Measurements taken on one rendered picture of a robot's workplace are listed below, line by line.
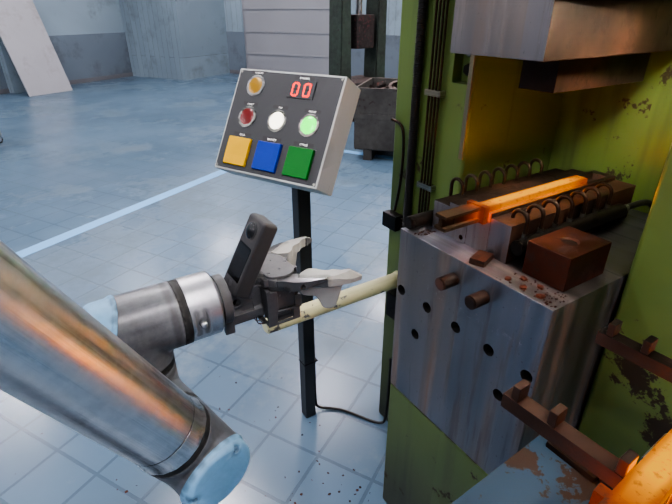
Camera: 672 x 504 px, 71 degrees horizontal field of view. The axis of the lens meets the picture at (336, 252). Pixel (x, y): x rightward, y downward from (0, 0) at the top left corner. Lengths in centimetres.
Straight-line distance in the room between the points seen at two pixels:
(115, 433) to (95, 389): 6
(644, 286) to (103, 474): 162
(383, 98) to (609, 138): 346
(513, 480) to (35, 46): 1019
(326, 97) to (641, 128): 73
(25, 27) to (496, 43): 996
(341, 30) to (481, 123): 538
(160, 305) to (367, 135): 421
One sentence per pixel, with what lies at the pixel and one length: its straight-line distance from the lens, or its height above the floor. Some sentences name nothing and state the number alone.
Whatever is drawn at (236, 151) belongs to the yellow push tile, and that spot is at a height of 101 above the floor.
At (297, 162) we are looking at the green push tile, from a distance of 117.
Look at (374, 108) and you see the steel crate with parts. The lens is 467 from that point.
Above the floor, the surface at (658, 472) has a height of 96.
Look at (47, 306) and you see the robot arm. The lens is 42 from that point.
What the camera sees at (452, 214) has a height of 101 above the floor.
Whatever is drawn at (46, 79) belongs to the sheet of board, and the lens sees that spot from 1032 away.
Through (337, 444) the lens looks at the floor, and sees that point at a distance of 176.
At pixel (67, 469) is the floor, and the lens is 191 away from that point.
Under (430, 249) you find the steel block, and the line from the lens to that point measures 98.
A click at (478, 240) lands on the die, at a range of 97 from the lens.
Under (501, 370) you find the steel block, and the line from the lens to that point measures 96.
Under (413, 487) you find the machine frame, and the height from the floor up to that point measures 19.
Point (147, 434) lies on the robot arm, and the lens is 52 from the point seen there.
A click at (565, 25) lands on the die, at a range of 87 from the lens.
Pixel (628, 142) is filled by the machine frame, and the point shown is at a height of 107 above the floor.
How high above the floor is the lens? 134
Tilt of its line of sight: 27 degrees down
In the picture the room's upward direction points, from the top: straight up
